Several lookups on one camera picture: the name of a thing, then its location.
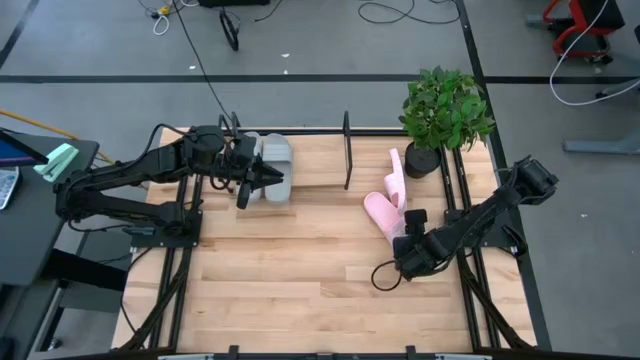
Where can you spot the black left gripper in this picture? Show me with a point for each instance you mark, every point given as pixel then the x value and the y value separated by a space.
pixel 240 172

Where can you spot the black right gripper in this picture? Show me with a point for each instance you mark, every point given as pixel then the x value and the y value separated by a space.
pixel 417 255

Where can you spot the grey rubber slide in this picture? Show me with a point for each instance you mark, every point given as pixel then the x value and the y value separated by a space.
pixel 279 150
pixel 259 141

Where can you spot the pink rubber slide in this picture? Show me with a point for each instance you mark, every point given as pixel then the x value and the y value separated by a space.
pixel 380 210
pixel 396 172

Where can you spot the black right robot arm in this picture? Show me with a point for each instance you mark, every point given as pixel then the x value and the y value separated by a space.
pixel 480 215

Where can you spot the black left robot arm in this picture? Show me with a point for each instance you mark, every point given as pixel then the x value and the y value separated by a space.
pixel 125 170

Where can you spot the green plant in black pot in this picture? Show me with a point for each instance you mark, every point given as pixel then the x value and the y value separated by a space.
pixel 445 107

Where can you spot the mint green stapler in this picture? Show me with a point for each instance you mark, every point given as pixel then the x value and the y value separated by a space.
pixel 57 160

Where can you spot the grey desk leg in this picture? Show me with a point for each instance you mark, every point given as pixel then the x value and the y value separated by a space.
pixel 600 146

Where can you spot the black desk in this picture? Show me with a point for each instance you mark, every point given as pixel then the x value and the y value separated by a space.
pixel 30 235

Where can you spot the dark tablet screen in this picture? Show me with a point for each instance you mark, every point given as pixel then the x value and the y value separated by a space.
pixel 15 152

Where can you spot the grey calculator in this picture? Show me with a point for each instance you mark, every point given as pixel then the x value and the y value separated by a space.
pixel 7 187

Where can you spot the red and black cart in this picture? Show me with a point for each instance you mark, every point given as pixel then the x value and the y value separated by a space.
pixel 600 12

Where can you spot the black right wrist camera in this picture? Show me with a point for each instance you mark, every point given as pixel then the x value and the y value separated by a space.
pixel 416 221

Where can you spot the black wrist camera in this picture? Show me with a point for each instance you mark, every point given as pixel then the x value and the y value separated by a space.
pixel 244 145
pixel 416 221

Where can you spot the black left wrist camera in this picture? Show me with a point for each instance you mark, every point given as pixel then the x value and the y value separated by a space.
pixel 244 145

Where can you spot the black frame wooden shoe shelf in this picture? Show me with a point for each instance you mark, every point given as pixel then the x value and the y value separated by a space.
pixel 320 165

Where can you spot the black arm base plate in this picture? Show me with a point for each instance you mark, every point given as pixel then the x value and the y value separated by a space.
pixel 150 242
pixel 492 240

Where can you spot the black aluminium table frame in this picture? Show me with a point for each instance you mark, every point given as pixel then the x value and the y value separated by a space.
pixel 375 132

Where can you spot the grey camera mount bar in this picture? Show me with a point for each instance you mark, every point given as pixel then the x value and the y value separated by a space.
pixel 325 357

